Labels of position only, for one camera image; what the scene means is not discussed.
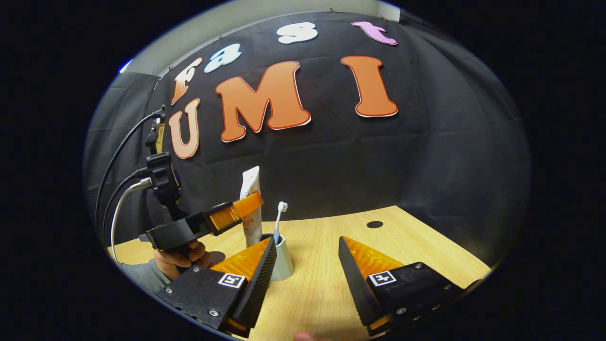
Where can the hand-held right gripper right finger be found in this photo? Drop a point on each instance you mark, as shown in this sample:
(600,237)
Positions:
(357,284)

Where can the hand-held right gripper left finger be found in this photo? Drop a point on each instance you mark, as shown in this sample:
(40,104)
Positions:
(258,289)

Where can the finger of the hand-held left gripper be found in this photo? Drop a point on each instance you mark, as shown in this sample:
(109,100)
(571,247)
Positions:
(225,217)

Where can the white toothpaste tube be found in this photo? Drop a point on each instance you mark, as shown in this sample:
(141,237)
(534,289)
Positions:
(250,182)

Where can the white toothbrush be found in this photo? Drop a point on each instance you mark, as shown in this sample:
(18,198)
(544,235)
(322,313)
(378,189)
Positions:
(279,222)

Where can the wooden desktop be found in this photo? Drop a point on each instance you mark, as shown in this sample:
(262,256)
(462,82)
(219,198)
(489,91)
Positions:
(322,284)

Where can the ceiling light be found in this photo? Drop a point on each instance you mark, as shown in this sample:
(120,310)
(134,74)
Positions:
(125,65)

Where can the black backdrop cloth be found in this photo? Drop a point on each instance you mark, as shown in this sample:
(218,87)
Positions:
(378,166)

